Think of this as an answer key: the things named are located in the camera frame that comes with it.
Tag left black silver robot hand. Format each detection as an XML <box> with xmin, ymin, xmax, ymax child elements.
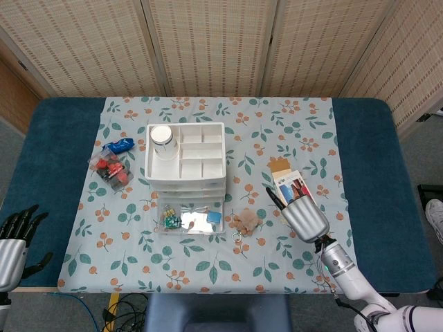
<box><xmin>0</xmin><ymin>204</ymin><xmax>54</xmax><ymax>293</ymax></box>

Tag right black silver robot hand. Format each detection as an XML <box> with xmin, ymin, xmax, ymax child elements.
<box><xmin>265</xmin><ymin>186</ymin><xmax>329</xmax><ymax>243</ymax></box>

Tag beige plush toy keychain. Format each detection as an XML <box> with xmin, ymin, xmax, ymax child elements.
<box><xmin>230</xmin><ymin>207</ymin><xmax>262</xmax><ymax>243</ymax></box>

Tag clear drawer tray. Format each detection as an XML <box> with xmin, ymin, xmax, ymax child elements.
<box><xmin>157</xmin><ymin>196</ymin><xmax>226</xmax><ymax>235</ymax></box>

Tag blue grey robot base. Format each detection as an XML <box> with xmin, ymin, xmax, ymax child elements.
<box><xmin>144</xmin><ymin>293</ymin><xmax>291</xmax><ymax>332</ymax></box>

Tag black plastic tray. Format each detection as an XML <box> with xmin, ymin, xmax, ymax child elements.
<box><xmin>417</xmin><ymin>184</ymin><xmax>443</xmax><ymax>208</ymax></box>

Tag clear box of red parts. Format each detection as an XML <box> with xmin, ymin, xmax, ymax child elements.
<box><xmin>88</xmin><ymin>148</ymin><xmax>135</xmax><ymax>192</ymax></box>

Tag printed picture card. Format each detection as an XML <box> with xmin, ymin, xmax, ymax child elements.
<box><xmin>273</xmin><ymin>171</ymin><xmax>316</xmax><ymax>205</ymax></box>

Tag white sneaker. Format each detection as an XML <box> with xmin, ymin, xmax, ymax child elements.
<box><xmin>424</xmin><ymin>199</ymin><xmax>443</xmax><ymax>245</ymax></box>

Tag floral leaf berry tablecloth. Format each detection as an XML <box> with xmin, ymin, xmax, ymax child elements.
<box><xmin>57</xmin><ymin>95</ymin><xmax>357</xmax><ymax>295</ymax></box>

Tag blue snack packet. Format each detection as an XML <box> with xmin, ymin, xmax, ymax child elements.
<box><xmin>101</xmin><ymin>138</ymin><xmax>135</xmax><ymax>155</ymax></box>

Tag white paper cup blue stripe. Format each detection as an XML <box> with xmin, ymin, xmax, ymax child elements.
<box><xmin>149</xmin><ymin>125</ymin><xmax>180</xmax><ymax>162</ymax></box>

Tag woven beige folding screen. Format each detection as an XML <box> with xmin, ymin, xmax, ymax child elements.
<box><xmin>0</xmin><ymin>0</ymin><xmax>443</xmax><ymax>131</ymax></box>

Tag blue floor cable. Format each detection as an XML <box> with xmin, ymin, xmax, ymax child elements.
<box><xmin>46</xmin><ymin>292</ymin><xmax>96</xmax><ymax>332</ymax></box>

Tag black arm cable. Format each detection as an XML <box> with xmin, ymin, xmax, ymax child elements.
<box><xmin>332</xmin><ymin>293</ymin><xmax>378</xmax><ymax>328</ymax></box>

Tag white plastic drawer organizer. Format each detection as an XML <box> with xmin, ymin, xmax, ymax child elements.
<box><xmin>145</xmin><ymin>122</ymin><xmax>226</xmax><ymax>200</ymax></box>

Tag black floor cables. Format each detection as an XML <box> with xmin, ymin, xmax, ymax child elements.
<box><xmin>102</xmin><ymin>293</ymin><xmax>148</xmax><ymax>332</ymax></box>

